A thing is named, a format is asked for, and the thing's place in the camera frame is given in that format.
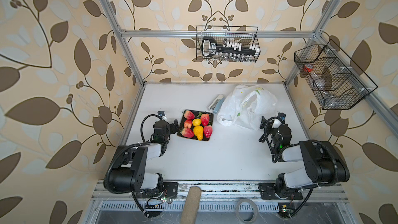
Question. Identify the yellow fake lemon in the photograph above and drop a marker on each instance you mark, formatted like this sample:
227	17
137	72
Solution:
196	122

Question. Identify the cardboard tube roll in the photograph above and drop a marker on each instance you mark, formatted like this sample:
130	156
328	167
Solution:
191	206

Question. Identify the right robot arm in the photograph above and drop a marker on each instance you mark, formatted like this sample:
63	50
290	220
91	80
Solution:
322	165

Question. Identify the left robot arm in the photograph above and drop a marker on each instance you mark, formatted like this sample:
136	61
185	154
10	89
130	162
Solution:
127	173

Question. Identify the white plastic bag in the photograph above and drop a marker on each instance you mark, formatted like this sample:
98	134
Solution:
245	106

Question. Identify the tape roll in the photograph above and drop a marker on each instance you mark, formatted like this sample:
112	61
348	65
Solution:
246	206

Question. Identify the black square plate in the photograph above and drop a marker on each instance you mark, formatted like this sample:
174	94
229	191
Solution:
197	115

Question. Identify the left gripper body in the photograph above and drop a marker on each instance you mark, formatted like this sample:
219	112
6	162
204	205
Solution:
170	130

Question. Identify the small fake peach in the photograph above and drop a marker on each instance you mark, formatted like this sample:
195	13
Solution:
187	124

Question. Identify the side wire basket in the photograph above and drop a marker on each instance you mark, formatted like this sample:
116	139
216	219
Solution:
337	81

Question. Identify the rear wire basket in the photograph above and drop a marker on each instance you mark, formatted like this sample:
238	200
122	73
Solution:
245	35

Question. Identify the red item in basket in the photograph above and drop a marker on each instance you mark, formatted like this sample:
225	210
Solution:
308	68

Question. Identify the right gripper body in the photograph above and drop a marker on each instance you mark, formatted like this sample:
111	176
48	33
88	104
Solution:
269	129

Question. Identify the black socket tool set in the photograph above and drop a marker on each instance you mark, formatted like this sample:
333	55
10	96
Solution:
209	47

